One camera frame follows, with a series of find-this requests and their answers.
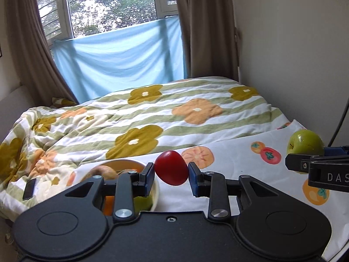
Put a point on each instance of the floral striped blanket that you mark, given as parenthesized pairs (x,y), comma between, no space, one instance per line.
(163,109)

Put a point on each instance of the beige upholstered headboard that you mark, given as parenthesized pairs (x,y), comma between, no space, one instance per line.
(13,101)

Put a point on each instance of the green apple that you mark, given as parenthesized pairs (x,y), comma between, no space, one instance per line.
(304,142)

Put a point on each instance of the cream oval bowl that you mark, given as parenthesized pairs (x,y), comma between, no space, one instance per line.
(125,163)

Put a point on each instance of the black phone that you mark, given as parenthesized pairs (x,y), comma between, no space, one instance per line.
(29,189)

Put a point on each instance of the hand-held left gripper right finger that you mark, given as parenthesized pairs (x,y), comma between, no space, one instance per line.
(194,181)

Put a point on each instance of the small red tomato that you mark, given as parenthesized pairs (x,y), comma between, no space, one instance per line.
(171,167)

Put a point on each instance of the brown curtain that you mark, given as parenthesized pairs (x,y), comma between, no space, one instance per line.
(30,46)
(210,27)

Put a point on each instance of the window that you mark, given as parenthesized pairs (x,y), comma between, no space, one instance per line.
(109,5)

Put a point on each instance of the light blue cloth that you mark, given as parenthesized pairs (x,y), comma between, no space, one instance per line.
(117,65)

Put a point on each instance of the green fruit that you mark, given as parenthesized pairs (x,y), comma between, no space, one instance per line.
(143,202)

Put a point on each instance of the white fruit-print cloth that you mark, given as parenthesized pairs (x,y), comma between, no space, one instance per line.
(240,169)

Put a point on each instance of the floral pillow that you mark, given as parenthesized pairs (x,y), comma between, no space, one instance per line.
(61,102)

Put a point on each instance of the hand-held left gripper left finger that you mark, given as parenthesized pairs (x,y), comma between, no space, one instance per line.
(149,178)

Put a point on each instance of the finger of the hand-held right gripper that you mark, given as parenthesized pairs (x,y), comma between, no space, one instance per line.
(336,151)
(298,163)

